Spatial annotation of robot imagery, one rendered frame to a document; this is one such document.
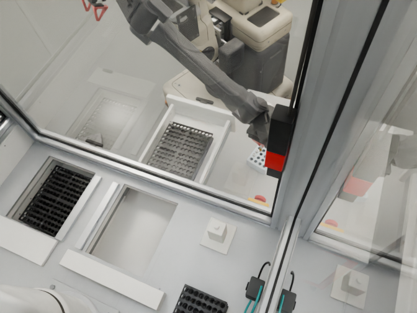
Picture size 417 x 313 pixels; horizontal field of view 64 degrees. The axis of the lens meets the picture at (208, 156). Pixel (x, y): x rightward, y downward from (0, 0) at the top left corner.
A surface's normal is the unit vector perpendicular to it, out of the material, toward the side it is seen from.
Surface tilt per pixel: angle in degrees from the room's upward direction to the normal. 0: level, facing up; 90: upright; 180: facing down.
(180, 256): 0
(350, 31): 90
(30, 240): 0
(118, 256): 0
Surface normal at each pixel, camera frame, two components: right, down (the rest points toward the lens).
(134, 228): -0.08, -0.50
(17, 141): 0.92, 0.29
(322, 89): -0.39, 0.82
